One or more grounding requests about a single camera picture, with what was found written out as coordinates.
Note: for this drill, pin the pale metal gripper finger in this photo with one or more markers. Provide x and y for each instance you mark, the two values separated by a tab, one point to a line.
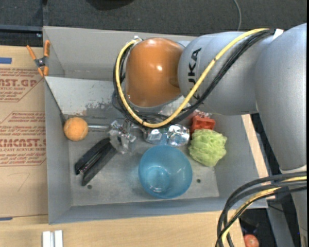
116	127
128	136

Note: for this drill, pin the crumpled clear plastic packet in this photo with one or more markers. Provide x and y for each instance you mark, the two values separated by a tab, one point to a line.
176	136

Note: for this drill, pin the black stapler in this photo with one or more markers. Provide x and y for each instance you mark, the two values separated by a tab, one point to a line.
94	159

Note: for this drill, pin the orange ball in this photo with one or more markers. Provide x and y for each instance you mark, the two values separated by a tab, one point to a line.
75	129

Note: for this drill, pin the red toy block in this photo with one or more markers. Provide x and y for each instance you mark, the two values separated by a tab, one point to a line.
203	123

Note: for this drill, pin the blue plastic bowl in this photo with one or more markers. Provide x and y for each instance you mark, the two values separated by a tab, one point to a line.
167	174

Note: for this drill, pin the grey metal bin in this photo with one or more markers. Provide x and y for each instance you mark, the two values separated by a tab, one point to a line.
113	189

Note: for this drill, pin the green mesh sponge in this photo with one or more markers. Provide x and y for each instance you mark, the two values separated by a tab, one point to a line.
207	148

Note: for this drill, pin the brown cardboard board, red print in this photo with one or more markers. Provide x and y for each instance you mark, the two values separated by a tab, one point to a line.
18	179

